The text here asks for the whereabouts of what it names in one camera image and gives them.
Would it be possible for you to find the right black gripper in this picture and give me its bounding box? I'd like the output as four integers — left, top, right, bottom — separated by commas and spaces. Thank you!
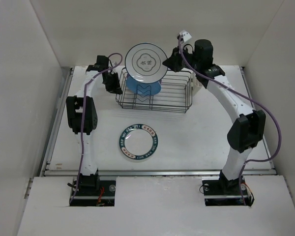
162, 44, 200, 72

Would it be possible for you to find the dark wire dish rack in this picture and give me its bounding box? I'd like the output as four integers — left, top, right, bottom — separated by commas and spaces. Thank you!
116, 68, 193, 113

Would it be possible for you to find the white plate with flower outline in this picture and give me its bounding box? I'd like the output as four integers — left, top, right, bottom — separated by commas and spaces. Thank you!
125, 43, 168, 84

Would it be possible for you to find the green rimmed white plate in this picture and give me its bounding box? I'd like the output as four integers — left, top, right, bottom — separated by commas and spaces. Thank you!
118, 123, 159, 162

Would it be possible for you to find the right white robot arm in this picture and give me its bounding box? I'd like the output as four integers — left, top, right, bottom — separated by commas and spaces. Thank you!
163, 35, 266, 195

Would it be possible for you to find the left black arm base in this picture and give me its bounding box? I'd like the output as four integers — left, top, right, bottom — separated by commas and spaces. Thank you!
67, 174, 116, 207

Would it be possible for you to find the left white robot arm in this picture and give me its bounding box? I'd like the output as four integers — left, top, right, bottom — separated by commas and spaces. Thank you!
66, 53, 122, 195

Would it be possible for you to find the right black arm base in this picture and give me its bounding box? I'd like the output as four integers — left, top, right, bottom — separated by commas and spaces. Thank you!
199, 176, 255, 207

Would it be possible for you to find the beige plastic cutlery holder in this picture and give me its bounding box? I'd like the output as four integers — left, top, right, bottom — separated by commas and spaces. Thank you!
191, 73, 203, 97

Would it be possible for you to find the blue plate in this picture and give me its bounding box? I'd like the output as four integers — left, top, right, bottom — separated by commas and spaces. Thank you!
126, 76, 161, 96

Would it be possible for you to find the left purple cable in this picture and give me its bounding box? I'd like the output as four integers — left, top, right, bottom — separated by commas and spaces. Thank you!
69, 53, 123, 205

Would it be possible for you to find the purple cable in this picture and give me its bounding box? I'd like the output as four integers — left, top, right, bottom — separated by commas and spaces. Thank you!
69, 53, 123, 205
178, 35, 282, 206

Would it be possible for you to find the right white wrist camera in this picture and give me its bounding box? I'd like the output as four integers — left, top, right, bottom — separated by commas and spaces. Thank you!
177, 30, 192, 44

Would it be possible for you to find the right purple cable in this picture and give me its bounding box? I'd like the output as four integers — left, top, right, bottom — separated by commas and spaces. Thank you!
178, 35, 282, 206

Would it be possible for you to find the aluminium rail frame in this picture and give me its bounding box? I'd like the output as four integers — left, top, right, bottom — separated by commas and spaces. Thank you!
23, 65, 293, 200

